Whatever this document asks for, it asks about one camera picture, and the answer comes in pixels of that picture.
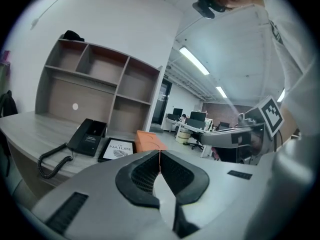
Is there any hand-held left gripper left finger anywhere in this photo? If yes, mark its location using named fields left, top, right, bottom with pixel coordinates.
left=31, top=149, right=176, bottom=240

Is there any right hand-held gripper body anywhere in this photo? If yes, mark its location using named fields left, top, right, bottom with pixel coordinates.
left=235, top=96, right=285, bottom=165

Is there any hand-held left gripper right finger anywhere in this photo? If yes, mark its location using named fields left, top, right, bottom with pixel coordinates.
left=160, top=149, right=276, bottom=240

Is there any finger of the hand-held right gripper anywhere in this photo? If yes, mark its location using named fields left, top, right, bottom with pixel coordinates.
left=199, top=126, right=254, bottom=150

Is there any person's right forearm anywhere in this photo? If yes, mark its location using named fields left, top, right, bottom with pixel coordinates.
left=279, top=106, right=301, bottom=140

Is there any white office desk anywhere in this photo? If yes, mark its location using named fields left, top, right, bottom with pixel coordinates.
left=163, top=117, right=238, bottom=159

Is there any short ceiling light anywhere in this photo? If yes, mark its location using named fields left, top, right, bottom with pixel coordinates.
left=215, top=85, right=228, bottom=99

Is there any orange box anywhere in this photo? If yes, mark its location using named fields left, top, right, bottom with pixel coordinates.
left=134, top=129, right=168, bottom=153

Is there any grey wooden desk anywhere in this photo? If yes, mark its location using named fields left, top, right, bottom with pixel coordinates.
left=0, top=110, right=166, bottom=203

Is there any long ceiling light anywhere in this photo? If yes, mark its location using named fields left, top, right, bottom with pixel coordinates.
left=178, top=46, right=211, bottom=76

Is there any grey wooden shelf hutch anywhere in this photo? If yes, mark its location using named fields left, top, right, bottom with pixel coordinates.
left=34, top=37, right=164, bottom=135

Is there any black picture frame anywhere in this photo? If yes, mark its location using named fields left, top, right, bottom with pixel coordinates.
left=97, top=136, right=137, bottom=163

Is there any black corded telephone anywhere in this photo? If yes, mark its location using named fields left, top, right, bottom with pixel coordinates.
left=37, top=118, right=109, bottom=180

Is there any black head-mounted camera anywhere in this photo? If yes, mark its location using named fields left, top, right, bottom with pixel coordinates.
left=191, top=0, right=228, bottom=19

